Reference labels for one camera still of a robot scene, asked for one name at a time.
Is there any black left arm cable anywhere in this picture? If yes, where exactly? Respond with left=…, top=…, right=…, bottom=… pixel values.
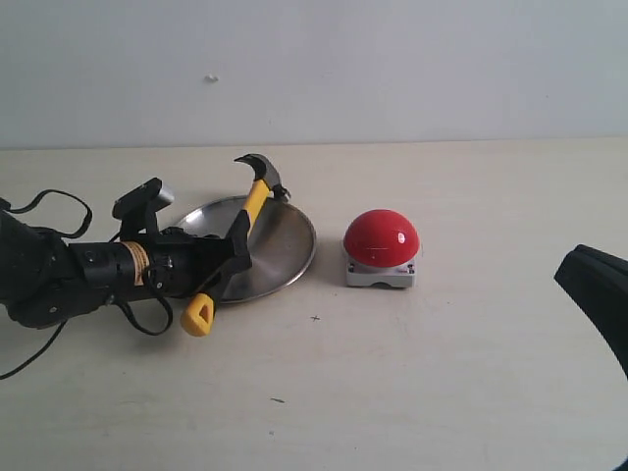
left=0, top=189, right=175, bottom=381

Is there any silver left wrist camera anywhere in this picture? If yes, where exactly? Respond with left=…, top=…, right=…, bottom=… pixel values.
left=112, top=178, right=175, bottom=240

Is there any red dome push button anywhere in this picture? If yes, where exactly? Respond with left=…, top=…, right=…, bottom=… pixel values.
left=342, top=209, right=421, bottom=289

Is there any yellow black claw hammer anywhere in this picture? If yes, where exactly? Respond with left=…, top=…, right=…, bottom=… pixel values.
left=181, top=153, right=290, bottom=337

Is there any round stainless steel plate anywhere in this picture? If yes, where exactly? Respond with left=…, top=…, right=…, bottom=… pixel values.
left=178, top=195, right=317, bottom=304

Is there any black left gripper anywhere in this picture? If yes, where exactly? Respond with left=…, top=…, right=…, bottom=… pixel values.
left=131, top=210, right=252, bottom=302

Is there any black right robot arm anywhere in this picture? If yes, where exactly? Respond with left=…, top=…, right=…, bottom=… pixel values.
left=553, top=244, right=627, bottom=374

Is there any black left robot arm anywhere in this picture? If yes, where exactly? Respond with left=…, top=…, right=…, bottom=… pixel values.
left=1, top=194, right=251, bottom=335

